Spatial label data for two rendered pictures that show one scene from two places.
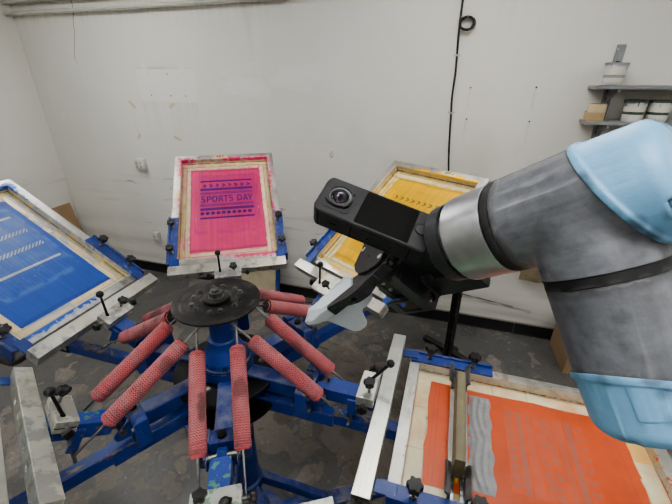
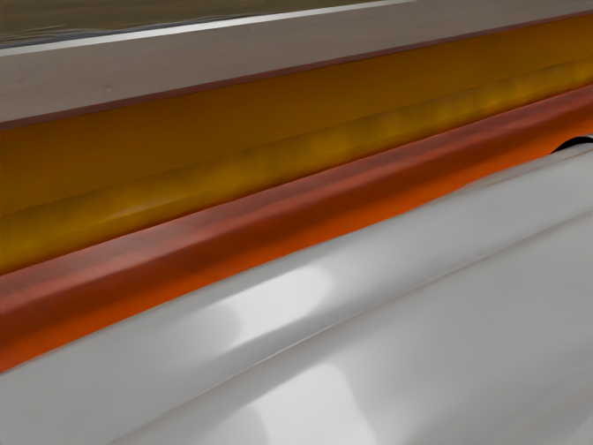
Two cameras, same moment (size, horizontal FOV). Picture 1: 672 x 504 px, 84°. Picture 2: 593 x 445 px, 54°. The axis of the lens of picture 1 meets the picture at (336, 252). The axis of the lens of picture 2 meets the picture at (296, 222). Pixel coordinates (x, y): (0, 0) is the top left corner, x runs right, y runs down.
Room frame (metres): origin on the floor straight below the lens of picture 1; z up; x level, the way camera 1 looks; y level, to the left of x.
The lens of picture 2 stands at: (0.68, -0.47, 0.98)
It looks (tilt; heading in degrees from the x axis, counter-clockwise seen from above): 14 degrees down; 39
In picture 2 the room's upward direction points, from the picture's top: 11 degrees counter-clockwise
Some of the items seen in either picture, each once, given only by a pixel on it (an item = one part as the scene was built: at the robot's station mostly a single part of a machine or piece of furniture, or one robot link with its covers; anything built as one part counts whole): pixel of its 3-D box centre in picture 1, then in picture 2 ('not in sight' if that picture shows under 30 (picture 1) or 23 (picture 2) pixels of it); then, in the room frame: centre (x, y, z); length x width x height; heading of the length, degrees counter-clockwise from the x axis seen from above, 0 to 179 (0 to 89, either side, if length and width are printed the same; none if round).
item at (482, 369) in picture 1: (450, 368); not in sight; (1.11, -0.45, 0.97); 0.30 x 0.05 x 0.07; 73
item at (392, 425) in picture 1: (386, 429); not in sight; (0.90, -0.18, 0.89); 1.24 x 0.06 x 0.06; 73
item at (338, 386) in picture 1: (352, 394); not in sight; (0.94, -0.06, 1.02); 0.17 x 0.06 x 0.05; 73
